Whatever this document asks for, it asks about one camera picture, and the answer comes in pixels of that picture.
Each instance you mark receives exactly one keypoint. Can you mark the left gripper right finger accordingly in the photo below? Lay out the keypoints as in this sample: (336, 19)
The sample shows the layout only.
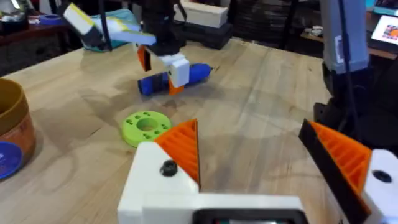
(342, 155)

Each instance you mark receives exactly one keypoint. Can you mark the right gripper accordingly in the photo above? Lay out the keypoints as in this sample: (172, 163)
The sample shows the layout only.
(161, 28)

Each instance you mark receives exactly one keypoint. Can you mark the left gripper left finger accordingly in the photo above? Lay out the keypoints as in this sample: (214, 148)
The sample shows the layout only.
(149, 174)

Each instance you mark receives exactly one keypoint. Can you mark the blue electric screwdriver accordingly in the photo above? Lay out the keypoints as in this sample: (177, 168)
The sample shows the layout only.
(199, 73)

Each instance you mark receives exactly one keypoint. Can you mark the green disc with holes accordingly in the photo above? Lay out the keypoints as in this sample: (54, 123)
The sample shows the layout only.
(130, 130)

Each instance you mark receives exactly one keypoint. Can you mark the teal fabric bag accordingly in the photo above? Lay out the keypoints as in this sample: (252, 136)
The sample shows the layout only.
(127, 16)

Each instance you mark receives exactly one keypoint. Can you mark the black tool case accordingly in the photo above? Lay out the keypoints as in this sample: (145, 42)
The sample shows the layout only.
(214, 34)

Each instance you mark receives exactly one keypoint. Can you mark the white cardboard box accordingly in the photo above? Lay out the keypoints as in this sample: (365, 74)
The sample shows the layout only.
(199, 14)

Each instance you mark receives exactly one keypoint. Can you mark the blue tape roll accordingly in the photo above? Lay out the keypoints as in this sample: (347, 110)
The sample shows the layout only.
(49, 19)

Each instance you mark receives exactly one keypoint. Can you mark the laptop screen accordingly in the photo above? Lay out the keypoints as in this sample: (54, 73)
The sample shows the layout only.
(387, 31)

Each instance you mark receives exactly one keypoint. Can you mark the dark red side table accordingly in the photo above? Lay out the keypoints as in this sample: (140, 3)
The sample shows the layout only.
(18, 35)

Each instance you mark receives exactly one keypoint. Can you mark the orange tub with blue label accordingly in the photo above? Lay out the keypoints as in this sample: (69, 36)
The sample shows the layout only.
(12, 105)

